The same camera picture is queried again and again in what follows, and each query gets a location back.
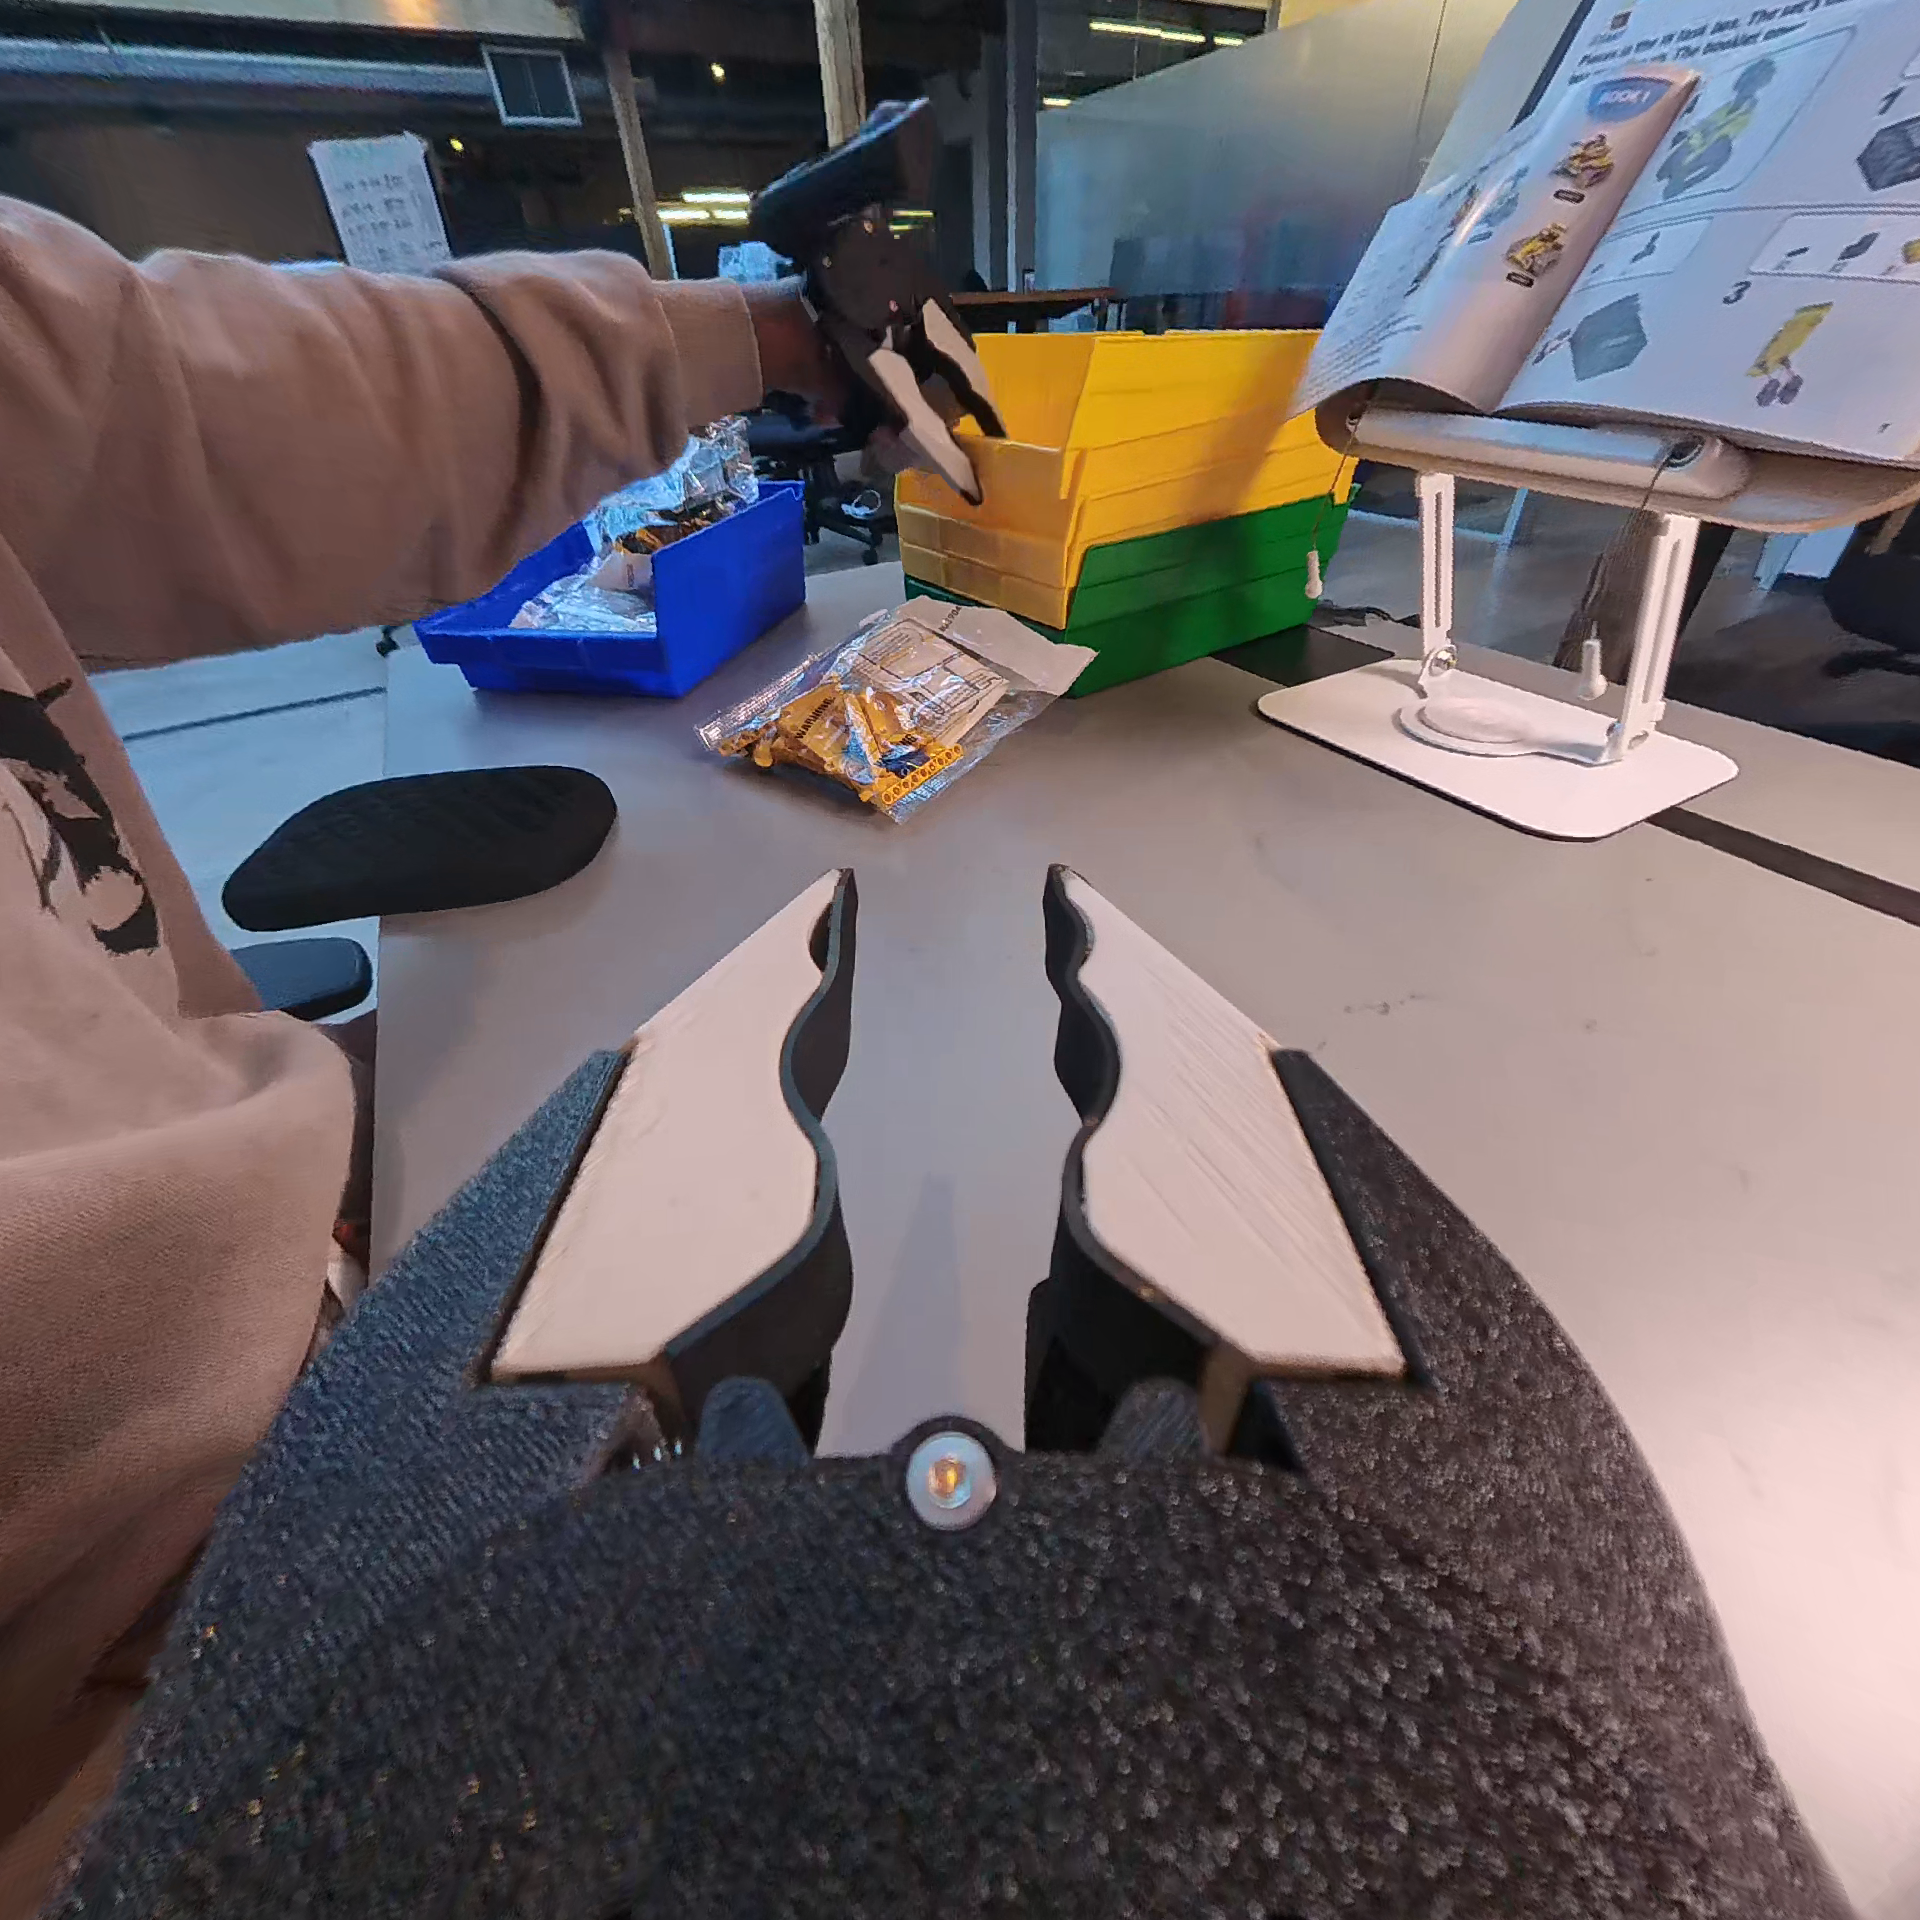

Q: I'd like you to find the person's left forearm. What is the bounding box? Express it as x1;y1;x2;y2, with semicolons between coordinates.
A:
0;194;771;674

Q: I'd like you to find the person's left hand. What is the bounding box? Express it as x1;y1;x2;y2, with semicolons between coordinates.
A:
751;288;866;408

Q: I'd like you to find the instruction manual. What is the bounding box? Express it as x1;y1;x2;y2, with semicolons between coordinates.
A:
1290;67;1920;466

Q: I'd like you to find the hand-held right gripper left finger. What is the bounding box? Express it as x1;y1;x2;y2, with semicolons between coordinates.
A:
489;866;861;1454

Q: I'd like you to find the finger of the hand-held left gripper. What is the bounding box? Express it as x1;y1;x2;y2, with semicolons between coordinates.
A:
915;296;1010;442
866;351;988;504

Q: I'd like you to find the blue plastic bin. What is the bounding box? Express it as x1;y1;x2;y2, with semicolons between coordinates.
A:
412;480;809;702

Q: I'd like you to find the green plastic bin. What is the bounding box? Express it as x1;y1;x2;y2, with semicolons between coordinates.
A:
903;491;1354;702

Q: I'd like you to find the clear bag of grey parts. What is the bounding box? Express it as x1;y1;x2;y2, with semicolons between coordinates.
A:
577;416;769;549

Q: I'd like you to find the grey desk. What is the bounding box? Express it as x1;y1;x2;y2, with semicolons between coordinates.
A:
369;562;1920;1920

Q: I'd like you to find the white sticker sheet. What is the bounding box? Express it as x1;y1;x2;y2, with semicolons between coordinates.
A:
858;613;1010;730

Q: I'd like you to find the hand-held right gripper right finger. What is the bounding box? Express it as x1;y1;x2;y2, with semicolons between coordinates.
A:
1026;864;1409;1454

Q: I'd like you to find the wooden book stand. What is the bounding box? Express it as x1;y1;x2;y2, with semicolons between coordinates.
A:
1257;404;1920;840

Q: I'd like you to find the black chair armrest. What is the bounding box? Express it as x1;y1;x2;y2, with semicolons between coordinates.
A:
223;765;620;935

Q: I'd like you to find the large clear plastic bag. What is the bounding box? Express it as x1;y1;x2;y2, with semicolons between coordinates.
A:
696;599;1100;826

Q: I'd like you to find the whiteboard sign on stand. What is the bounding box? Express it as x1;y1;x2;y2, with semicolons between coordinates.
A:
306;134;452;275

